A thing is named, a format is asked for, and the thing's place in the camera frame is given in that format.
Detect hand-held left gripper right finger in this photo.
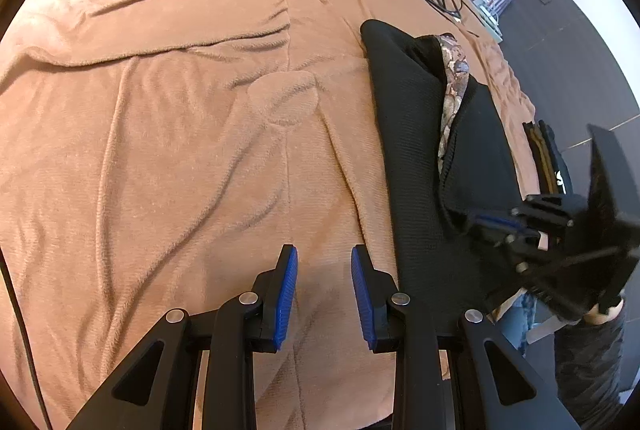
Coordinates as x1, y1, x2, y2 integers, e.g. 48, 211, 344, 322
350, 244, 583, 430

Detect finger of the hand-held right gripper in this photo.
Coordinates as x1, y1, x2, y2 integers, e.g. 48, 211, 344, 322
467, 210, 528, 234
475, 230, 538, 272

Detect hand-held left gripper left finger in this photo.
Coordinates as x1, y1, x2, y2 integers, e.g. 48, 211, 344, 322
67, 244, 299, 430

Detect black shirt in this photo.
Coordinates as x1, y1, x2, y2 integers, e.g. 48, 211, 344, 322
360, 19, 531, 311

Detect person's right forearm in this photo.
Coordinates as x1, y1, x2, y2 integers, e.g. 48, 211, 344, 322
552, 305, 631, 430

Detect stack of folded dark clothes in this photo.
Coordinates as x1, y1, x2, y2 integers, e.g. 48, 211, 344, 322
522, 120, 573, 196

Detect person's right hand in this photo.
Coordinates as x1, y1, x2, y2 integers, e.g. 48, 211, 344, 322
585, 297, 626, 326

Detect orange blanket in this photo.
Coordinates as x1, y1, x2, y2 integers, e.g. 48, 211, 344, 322
0, 0, 538, 430

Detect white bedside table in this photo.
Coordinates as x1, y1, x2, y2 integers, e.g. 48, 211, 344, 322
467, 0, 503, 32

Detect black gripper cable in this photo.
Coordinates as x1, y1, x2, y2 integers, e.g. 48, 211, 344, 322
0, 250, 53, 430

